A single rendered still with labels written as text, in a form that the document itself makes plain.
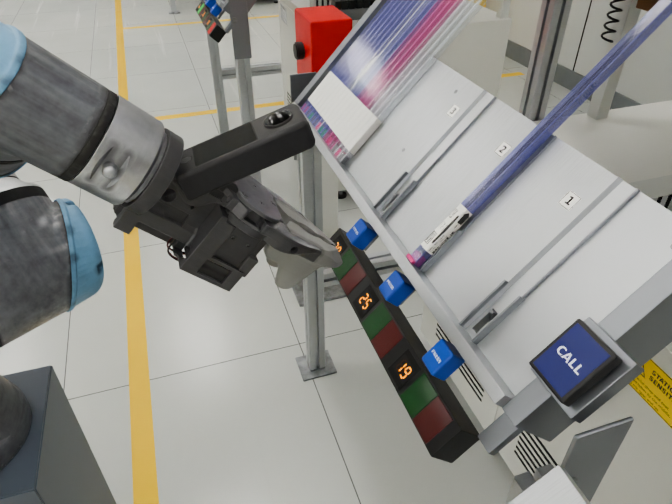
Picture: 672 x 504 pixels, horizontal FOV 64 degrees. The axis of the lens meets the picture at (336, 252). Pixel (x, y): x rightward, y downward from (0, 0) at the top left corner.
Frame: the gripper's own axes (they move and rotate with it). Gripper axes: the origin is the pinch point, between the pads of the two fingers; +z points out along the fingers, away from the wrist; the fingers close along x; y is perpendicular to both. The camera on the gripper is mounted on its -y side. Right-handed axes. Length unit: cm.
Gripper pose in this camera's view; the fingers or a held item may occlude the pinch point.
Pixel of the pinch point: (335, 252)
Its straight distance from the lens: 54.2
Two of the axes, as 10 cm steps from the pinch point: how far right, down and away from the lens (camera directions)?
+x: 3.2, 5.7, -7.6
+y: -6.5, 7.1, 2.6
